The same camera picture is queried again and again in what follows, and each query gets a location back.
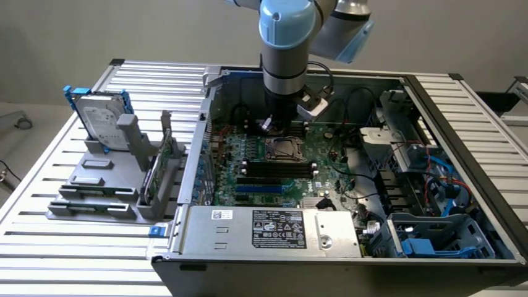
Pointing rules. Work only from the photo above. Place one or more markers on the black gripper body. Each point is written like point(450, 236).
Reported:
point(283, 108)

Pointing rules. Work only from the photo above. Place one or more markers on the silver square CPU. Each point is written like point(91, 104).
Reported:
point(266, 124)

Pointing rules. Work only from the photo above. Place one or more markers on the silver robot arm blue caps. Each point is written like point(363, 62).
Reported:
point(285, 46)

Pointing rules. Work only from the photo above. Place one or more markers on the round coin cell battery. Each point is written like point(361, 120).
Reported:
point(329, 135)

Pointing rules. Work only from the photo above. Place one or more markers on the black RAM slot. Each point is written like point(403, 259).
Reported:
point(281, 163)
point(281, 174)
point(281, 167)
point(281, 170)

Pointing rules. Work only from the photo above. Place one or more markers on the green motherboard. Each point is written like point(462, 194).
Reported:
point(326, 154)

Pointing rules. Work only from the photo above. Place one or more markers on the black expansion slot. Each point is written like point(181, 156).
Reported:
point(262, 181)

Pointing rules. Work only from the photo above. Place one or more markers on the blue expansion slot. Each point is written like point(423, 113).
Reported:
point(261, 188)

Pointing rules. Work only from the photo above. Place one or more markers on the grey metal disk bay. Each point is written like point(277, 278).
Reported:
point(387, 139)

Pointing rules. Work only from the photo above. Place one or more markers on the silver chipset heat sink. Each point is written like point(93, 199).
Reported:
point(315, 203)

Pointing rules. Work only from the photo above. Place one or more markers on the green graphics card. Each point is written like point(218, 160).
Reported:
point(157, 167)

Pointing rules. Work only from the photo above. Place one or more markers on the grey parts rack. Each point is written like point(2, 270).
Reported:
point(133, 136)

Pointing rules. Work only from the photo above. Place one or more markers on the silver power supply unit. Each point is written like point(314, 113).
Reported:
point(239, 235)

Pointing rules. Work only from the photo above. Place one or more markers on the hard disk in blue carrier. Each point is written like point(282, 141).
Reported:
point(101, 119)

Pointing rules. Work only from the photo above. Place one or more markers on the blue case latch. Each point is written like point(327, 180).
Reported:
point(158, 231)

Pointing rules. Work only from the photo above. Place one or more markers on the blue drive bay cage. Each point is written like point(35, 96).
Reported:
point(438, 229)

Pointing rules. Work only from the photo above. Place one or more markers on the black open PC case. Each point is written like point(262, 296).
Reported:
point(289, 278)

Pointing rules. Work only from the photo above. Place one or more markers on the blue drive cage clip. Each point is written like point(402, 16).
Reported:
point(418, 247)

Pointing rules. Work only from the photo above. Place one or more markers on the grey castor wheel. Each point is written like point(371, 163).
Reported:
point(23, 121)

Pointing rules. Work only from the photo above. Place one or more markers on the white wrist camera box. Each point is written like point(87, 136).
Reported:
point(314, 106)

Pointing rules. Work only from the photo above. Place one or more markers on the CPU socket metal frame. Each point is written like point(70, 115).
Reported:
point(285, 149)

